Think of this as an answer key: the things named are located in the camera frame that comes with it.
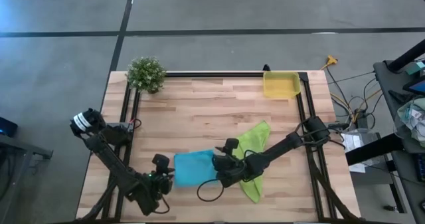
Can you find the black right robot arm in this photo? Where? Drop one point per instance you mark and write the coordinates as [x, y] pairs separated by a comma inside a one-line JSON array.
[[279, 147]]

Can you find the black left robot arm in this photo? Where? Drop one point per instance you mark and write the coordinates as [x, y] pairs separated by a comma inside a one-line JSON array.
[[113, 161]]

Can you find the black power strip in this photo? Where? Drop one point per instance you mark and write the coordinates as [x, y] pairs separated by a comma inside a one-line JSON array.
[[361, 118]]

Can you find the blue microfiber towel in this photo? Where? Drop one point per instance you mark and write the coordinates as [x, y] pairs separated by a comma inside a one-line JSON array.
[[194, 169]]

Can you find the yellow plastic basket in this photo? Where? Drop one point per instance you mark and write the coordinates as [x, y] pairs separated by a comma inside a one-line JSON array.
[[281, 84]]

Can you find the small green potted plant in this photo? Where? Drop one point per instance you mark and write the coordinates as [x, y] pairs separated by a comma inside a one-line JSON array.
[[146, 74]]

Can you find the green microfiber towel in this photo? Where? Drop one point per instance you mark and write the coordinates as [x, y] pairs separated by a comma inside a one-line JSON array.
[[255, 137]]

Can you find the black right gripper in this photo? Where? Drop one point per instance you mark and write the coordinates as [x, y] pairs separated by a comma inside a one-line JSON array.
[[232, 171]]

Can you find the clear plastic bag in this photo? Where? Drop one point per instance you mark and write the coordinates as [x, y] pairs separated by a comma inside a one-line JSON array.
[[411, 117]]

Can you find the white paper sheets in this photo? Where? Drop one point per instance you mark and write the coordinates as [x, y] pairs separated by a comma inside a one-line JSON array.
[[353, 141]]

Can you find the small black clamp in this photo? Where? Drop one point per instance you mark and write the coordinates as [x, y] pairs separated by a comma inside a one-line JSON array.
[[266, 67]]

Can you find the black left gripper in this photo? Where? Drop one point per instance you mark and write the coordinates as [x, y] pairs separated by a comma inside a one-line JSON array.
[[162, 185]]

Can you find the black aluminium table frame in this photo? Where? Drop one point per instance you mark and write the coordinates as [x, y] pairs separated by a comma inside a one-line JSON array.
[[216, 74]]

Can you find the yellow power plug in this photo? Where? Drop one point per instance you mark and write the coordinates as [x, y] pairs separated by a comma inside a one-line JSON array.
[[331, 60]]

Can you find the grey metal desk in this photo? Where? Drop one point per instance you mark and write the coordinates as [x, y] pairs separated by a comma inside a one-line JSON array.
[[20, 151]]

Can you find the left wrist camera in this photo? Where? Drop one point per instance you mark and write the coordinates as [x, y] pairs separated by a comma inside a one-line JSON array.
[[161, 163]]

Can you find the dark tablet screen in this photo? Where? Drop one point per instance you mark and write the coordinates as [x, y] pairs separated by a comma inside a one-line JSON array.
[[416, 87]]

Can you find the black diagonal desk leg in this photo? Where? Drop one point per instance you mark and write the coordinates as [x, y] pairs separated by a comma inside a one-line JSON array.
[[372, 149], [408, 55]]

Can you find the teal small box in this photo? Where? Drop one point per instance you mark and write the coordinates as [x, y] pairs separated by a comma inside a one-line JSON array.
[[417, 67]]

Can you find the grey side desk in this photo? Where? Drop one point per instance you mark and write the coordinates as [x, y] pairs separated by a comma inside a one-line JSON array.
[[385, 81]]

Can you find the black device with blue light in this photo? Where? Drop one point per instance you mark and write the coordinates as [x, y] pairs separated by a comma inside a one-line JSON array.
[[7, 127]]

